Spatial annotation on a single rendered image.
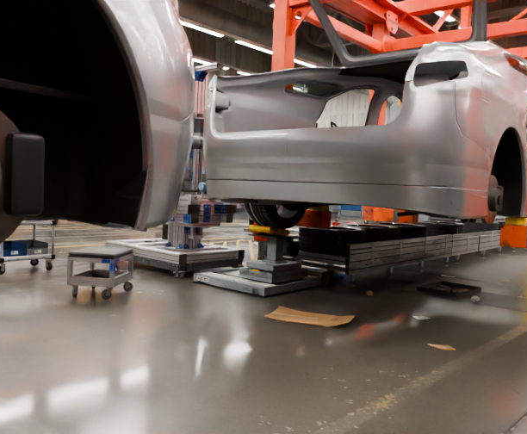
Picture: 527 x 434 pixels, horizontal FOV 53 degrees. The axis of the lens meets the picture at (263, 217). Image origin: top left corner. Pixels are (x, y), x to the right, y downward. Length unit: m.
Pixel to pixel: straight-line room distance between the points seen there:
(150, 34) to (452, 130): 1.87
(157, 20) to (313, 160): 1.83
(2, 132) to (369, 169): 2.04
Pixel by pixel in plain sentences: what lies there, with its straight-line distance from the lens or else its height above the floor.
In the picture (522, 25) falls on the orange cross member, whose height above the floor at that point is 2.67.
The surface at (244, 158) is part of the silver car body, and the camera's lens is 3.33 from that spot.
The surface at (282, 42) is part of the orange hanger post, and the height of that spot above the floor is 2.27.
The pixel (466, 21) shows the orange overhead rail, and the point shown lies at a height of 3.98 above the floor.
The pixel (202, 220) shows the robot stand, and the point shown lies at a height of 0.53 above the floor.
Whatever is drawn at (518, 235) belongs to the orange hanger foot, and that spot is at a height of 0.61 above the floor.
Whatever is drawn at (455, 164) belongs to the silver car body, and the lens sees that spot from 2.84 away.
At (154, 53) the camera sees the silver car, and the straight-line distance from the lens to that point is 1.30.
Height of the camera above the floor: 0.85
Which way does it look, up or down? 3 degrees down
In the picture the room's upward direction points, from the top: 3 degrees clockwise
